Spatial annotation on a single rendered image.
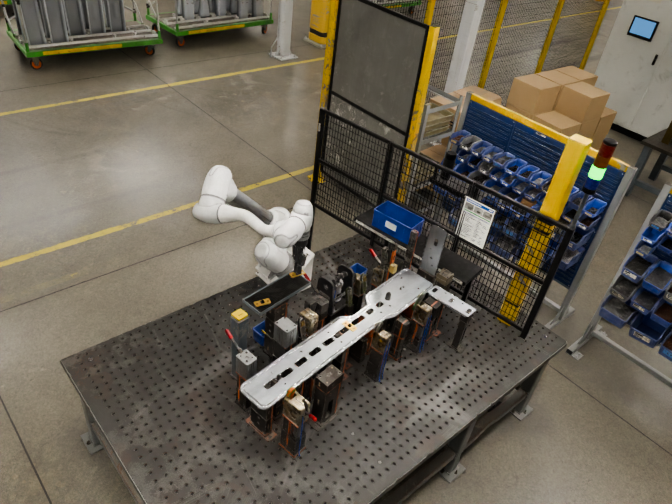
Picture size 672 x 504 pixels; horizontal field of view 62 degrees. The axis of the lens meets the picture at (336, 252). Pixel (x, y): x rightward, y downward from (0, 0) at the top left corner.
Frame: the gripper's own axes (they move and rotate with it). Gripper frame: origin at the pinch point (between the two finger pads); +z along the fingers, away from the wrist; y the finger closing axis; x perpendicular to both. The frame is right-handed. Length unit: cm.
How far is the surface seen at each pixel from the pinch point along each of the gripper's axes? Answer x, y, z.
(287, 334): -19.9, 26.7, 16.6
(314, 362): -12, 42, 26
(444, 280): 90, 25, 23
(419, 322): 61, 39, 33
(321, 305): 7.9, 14.5, 18.4
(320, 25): 421, -647, 89
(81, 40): 36, -664, 93
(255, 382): -44, 40, 26
